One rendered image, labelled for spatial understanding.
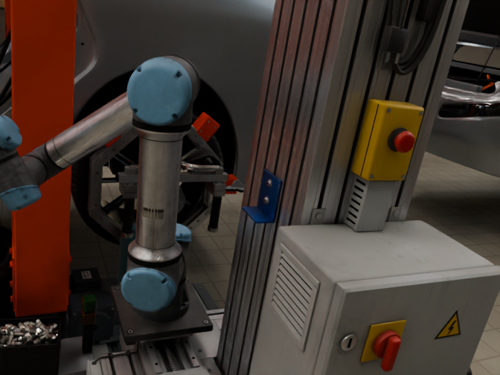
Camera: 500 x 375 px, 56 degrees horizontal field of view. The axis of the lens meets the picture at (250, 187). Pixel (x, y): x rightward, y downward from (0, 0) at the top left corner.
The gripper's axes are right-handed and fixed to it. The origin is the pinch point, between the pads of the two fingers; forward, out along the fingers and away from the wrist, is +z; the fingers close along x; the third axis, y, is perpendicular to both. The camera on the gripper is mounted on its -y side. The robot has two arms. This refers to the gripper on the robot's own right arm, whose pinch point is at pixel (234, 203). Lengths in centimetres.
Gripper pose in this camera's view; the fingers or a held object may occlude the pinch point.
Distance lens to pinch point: 186.2
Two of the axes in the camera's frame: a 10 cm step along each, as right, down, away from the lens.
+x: 6.1, 6.7, -4.2
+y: 2.0, -6.4, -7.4
